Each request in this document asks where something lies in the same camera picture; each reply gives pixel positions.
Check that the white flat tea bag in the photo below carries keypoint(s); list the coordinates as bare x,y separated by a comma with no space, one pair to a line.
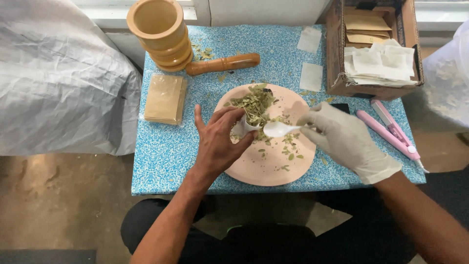
309,39
311,77

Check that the blue speckled table cover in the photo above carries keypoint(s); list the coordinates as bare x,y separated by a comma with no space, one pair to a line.
168,154

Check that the wooden pestle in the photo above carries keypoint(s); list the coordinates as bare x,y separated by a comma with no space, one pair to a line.
223,64

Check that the clear plastic bag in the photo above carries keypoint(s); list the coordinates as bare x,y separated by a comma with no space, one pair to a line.
445,80

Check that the wooden mortar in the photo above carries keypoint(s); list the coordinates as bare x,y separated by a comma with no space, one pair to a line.
161,33

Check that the person's right fingers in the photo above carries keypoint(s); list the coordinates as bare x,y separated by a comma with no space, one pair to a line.
315,123

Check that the white plastic spoon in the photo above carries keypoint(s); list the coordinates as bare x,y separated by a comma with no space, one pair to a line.
280,128

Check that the pink mini heat sealer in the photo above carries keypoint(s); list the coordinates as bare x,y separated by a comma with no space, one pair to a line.
392,132

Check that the person's left hand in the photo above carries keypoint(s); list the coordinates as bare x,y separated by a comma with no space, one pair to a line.
216,143

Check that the pink round plate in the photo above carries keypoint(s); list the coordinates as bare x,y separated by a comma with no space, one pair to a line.
271,161

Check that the pile of dried green leaves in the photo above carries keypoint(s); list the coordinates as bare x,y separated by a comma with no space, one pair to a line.
256,106

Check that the person's black trousers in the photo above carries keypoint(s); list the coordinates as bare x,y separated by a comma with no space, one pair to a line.
271,238

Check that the black phone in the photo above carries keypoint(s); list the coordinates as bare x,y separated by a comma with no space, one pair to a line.
340,107

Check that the person's right hand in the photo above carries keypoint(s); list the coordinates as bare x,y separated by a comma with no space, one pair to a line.
344,141

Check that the stack of brown paper packets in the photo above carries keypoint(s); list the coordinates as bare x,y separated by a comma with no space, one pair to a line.
165,99

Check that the cardboard box with tea bags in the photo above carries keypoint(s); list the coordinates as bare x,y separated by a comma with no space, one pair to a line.
373,47

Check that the large grey plastic sack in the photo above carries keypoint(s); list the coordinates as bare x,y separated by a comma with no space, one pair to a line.
62,80

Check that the white tea bag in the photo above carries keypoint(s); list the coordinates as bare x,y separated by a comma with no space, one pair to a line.
311,77
309,39
244,125

